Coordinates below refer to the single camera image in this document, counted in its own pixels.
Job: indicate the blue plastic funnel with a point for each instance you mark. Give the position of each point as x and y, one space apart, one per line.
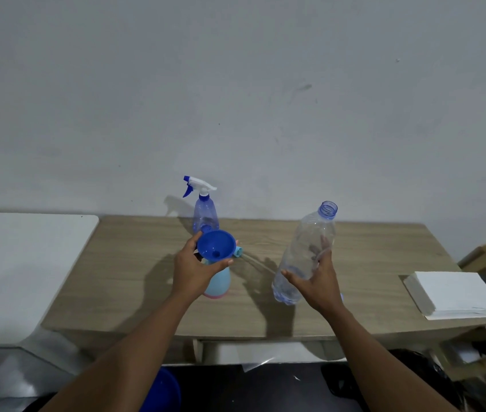
215 242

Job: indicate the black trash bag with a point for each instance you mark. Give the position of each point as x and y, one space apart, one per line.
419 369

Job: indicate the white tissue stack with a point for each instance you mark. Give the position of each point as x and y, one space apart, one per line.
453 293

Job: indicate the clear plastic water bottle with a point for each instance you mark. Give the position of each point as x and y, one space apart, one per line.
307 240

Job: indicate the white side table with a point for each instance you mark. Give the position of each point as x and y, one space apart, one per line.
19 274

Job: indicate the person's left forearm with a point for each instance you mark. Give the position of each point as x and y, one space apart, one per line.
118 364

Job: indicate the white blue spray head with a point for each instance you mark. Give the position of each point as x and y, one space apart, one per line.
202 185

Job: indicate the person's right hand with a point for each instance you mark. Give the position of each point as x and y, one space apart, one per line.
322 287

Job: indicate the person's left hand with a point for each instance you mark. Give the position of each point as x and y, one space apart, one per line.
189 274

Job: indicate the wooden table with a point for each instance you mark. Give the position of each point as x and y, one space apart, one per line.
131 274

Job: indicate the pink spray head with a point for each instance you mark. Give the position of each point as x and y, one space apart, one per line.
237 251

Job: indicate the person's right forearm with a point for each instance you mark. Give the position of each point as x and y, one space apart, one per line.
384 369

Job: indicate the light blue pink spray bottle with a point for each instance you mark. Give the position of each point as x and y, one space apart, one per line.
219 285

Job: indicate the transparent blue spray bottle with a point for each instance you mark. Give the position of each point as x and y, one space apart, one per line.
205 212

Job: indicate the blue plastic bucket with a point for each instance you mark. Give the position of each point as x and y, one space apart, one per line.
163 392

